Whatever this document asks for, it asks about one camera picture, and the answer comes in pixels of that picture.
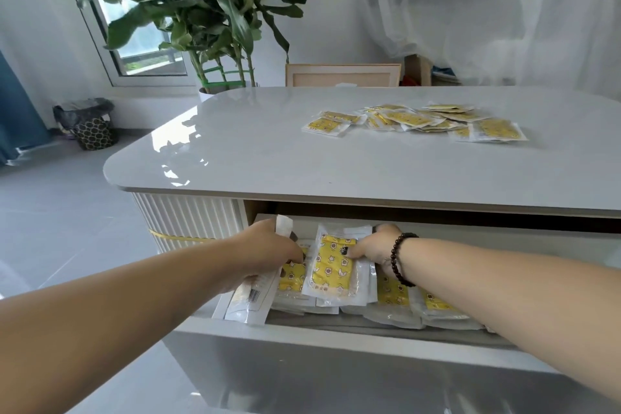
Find white sheer dust cover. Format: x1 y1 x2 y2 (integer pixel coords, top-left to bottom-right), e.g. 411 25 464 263
364 0 621 99

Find blue curtain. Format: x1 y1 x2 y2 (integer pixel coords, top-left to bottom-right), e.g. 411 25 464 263
0 49 52 167

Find white drawer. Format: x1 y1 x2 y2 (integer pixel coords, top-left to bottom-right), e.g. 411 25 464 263
162 212 621 414

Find person's right forearm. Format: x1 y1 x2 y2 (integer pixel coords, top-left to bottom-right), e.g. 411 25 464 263
401 236 621 405

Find brown cardboard box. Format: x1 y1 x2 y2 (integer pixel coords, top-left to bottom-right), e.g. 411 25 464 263
405 54 433 87

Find pile of yellow packets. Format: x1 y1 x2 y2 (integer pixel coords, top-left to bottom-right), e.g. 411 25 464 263
301 102 528 144

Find row of yellow packets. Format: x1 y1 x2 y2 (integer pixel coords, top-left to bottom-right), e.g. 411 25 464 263
270 239 487 332

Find person's left forearm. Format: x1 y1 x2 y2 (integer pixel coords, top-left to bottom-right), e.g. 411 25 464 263
0 236 253 414

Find dark bead bracelet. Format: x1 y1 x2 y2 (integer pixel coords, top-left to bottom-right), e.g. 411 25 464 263
389 232 420 289

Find small white framed window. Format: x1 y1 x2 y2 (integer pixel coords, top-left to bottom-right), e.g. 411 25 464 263
65 0 200 88

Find person's right hand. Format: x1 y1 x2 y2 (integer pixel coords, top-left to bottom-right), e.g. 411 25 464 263
347 223 404 267

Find yellow packet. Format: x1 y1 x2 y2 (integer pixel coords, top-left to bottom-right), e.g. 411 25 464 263
224 214 295 326
301 223 378 308

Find white plant pot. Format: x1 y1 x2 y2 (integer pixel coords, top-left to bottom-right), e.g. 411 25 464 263
197 81 258 102

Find dark patterned basket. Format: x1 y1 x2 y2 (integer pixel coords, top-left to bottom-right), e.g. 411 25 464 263
72 115 117 151

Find yellow tape strip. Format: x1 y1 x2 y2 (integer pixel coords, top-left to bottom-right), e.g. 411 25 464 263
149 229 214 243

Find wooden picture frame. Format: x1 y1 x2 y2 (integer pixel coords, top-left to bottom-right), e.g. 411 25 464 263
285 63 402 88

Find person's left hand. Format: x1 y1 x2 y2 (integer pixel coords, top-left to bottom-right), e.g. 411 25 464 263
232 218 305 293

